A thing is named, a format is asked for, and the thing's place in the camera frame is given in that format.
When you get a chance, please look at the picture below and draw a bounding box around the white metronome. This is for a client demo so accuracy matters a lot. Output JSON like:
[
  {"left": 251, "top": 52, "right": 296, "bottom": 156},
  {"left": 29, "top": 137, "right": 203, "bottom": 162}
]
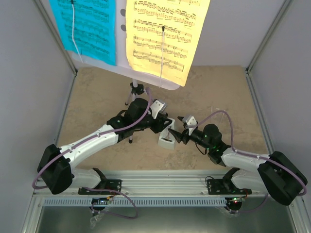
[{"left": 157, "top": 118, "right": 176, "bottom": 150}]

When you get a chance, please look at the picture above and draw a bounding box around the black mounting plate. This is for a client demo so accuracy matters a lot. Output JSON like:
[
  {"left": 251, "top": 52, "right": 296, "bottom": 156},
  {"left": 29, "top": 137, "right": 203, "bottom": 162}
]
[
  {"left": 78, "top": 180, "right": 122, "bottom": 195},
  {"left": 206, "top": 179, "right": 252, "bottom": 195}
]

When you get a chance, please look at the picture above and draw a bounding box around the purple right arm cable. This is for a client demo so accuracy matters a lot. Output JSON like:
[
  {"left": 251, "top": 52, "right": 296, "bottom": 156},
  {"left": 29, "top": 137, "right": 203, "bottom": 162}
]
[{"left": 194, "top": 110, "right": 308, "bottom": 196}]

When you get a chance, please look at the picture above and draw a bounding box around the left circuit board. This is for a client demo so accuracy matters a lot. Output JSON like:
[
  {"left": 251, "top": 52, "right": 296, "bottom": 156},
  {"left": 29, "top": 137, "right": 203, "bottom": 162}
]
[{"left": 91, "top": 196, "right": 113, "bottom": 205}]

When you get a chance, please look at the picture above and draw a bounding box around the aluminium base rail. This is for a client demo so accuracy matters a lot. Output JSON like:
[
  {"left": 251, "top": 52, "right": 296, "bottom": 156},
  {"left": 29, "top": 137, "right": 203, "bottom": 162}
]
[{"left": 33, "top": 169, "right": 302, "bottom": 197}]

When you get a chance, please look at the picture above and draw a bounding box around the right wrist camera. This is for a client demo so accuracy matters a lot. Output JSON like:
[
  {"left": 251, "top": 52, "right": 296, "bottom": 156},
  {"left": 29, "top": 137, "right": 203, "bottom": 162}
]
[{"left": 182, "top": 115, "right": 198, "bottom": 135}]

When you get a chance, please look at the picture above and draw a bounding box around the yellow sheet music page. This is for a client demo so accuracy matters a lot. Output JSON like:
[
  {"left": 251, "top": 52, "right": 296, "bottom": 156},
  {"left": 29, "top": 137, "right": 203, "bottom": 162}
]
[{"left": 125, "top": 0, "right": 210, "bottom": 86}]

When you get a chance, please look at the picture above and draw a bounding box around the grey slotted cable duct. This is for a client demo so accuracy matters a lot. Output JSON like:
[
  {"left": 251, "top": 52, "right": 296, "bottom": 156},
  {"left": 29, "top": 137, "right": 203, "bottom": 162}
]
[{"left": 42, "top": 197, "right": 227, "bottom": 207}]

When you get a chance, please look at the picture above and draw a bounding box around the white music stand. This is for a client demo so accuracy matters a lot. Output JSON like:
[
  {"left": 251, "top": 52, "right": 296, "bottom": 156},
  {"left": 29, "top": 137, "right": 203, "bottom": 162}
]
[{"left": 71, "top": 0, "right": 181, "bottom": 144}]

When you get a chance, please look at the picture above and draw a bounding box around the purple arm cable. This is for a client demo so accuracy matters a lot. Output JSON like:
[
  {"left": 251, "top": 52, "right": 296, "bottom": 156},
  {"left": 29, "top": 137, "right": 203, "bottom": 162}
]
[
  {"left": 194, "top": 110, "right": 308, "bottom": 196},
  {"left": 33, "top": 87, "right": 154, "bottom": 190}
]

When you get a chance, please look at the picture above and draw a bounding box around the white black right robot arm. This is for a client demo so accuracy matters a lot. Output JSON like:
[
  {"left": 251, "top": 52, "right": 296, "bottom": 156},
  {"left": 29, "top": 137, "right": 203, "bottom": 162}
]
[{"left": 169, "top": 116, "right": 308, "bottom": 206}]

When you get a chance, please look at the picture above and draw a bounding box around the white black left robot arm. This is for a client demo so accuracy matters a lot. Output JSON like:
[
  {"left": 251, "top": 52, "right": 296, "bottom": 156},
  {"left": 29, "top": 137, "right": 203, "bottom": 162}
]
[{"left": 37, "top": 98, "right": 173, "bottom": 195}]

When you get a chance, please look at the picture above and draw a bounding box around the circuit board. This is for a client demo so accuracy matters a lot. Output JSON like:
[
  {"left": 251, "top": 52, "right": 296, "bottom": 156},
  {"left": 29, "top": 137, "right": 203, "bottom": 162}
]
[
  {"left": 226, "top": 198, "right": 244, "bottom": 205},
  {"left": 91, "top": 196, "right": 113, "bottom": 205}
]

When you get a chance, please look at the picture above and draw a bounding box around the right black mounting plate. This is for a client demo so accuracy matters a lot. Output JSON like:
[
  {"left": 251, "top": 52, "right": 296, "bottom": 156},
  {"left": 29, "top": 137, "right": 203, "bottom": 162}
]
[{"left": 206, "top": 179, "right": 252, "bottom": 195}]

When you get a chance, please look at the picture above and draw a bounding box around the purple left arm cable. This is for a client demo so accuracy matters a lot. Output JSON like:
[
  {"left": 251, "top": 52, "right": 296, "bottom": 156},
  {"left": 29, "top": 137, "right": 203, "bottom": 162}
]
[{"left": 33, "top": 87, "right": 154, "bottom": 190}]

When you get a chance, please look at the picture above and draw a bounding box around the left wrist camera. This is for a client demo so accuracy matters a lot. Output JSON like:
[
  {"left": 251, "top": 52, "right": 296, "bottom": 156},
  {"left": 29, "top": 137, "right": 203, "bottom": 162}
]
[{"left": 150, "top": 99, "right": 167, "bottom": 119}]

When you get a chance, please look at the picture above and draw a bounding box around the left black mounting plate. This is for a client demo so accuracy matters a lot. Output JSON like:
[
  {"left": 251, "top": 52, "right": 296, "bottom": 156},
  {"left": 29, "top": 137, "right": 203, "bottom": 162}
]
[{"left": 78, "top": 180, "right": 122, "bottom": 195}]

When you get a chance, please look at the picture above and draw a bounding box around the right circuit board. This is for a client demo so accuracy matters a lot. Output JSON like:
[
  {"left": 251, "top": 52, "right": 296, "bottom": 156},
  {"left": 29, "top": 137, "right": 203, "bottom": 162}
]
[{"left": 226, "top": 198, "right": 244, "bottom": 205}]

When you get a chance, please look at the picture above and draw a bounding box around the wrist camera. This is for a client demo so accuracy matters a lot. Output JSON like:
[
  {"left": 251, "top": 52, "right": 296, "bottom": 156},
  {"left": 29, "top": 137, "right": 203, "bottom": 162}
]
[
  {"left": 150, "top": 99, "right": 167, "bottom": 119},
  {"left": 182, "top": 115, "right": 198, "bottom": 135}
]

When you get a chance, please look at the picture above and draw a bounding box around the clear plastic bag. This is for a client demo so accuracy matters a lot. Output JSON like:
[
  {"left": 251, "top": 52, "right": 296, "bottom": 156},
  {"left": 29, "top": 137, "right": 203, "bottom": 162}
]
[{"left": 90, "top": 211, "right": 104, "bottom": 229}]

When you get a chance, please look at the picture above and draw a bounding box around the clear metronome cover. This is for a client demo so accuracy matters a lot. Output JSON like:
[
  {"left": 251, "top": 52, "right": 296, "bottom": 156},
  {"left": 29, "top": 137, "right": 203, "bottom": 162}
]
[{"left": 210, "top": 108, "right": 229, "bottom": 127}]

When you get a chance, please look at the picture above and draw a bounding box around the blue sheet music page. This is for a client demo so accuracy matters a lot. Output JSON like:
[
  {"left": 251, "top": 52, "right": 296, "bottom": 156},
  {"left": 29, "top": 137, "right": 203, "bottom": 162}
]
[{"left": 49, "top": 0, "right": 116, "bottom": 66}]

